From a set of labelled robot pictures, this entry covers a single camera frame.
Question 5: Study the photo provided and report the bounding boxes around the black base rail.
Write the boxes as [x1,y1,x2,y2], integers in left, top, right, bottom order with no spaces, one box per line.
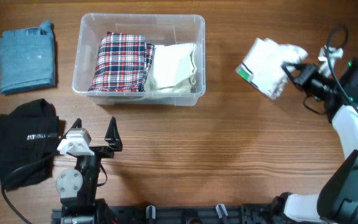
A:
[50,203,279,224]

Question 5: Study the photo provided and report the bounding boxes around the clear plastic storage bin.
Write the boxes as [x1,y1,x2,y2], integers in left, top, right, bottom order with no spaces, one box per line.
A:
[72,13,206,106]

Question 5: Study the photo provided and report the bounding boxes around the folded black garment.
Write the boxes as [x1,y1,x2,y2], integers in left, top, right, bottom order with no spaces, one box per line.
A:
[0,98,60,190]

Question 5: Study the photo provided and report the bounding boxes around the folded blue denim jeans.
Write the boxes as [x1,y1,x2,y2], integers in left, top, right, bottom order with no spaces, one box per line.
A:
[0,21,56,95]

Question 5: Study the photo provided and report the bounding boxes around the white shirt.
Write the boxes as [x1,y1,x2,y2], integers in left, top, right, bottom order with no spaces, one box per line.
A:
[236,38,308,100]

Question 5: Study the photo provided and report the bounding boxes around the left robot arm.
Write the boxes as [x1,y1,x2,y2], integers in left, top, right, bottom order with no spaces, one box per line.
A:
[51,117,122,224]

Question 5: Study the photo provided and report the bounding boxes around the cream cloth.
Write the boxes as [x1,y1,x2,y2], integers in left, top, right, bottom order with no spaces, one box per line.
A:
[144,43,197,93]

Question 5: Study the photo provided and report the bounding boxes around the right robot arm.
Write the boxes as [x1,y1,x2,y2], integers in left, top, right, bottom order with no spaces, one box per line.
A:
[113,59,358,223]

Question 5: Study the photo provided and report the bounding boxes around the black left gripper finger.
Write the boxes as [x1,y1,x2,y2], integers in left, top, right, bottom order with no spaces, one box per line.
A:
[70,118,82,129]
[104,117,123,151]

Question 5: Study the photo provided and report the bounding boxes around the plaid shirt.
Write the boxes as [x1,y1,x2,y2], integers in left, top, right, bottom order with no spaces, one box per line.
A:
[88,32,155,92]

